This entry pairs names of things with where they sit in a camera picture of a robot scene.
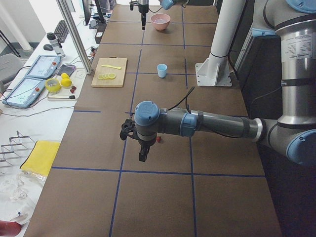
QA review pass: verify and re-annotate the whole lemon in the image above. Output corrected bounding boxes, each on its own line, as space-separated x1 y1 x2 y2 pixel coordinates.
60 78 72 87
61 73 70 79

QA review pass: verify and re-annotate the white tray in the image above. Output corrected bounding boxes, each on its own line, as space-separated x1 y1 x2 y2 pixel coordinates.
46 86 79 101

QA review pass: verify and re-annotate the teach pendant upper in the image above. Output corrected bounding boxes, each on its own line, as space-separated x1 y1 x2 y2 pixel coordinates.
26 55 61 79

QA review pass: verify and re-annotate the black keyboard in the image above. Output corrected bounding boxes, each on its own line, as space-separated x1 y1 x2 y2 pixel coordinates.
54 20 69 43

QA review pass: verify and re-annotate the lemon slice top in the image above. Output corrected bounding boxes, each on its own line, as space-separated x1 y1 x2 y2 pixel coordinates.
109 73 116 79

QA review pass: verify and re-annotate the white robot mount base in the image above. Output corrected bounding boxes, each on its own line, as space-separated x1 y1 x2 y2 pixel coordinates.
195 57 232 87

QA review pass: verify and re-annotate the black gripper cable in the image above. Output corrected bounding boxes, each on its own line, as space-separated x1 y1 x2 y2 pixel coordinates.
167 86 196 112

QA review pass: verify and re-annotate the pink bowl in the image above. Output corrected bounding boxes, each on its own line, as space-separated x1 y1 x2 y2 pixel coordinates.
151 13 171 31

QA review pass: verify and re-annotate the teach pendant lower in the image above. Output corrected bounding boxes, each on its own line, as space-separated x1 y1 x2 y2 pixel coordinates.
2 77 46 109

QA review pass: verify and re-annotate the aluminium frame post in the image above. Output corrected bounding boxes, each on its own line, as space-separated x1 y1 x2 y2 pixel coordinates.
56 0 93 75

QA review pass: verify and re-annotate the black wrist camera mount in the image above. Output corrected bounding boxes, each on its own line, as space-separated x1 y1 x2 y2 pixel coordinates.
119 119 138 141
129 0 138 11

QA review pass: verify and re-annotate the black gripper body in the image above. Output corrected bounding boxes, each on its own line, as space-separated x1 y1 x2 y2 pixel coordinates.
136 132 156 150
138 0 149 14

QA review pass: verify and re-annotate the teach pendant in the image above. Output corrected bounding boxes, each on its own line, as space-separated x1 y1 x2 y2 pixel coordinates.
2 77 46 109
26 55 61 79

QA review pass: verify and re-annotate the yellow tape roll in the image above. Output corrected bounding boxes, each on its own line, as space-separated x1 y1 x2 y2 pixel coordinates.
45 78 62 93

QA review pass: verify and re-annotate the light blue plastic cup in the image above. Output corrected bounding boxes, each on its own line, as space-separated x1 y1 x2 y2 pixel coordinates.
157 64 167 78

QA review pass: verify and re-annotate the clear water bottle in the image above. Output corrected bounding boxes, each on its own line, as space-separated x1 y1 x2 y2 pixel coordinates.
46 32 65 58

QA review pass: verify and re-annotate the white pillar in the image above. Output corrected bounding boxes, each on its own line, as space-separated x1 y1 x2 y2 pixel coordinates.
209 0 247 59

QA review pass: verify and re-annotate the yellow cloth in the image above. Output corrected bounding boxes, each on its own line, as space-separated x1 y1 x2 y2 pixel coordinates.
20 140 60 180

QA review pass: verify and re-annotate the bamboo cutting board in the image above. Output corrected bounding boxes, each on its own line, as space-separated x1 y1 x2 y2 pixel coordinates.
91 57 127 87

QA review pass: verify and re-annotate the yellow plastic knife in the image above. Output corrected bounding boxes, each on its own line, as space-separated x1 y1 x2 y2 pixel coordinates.
101 64 122 70

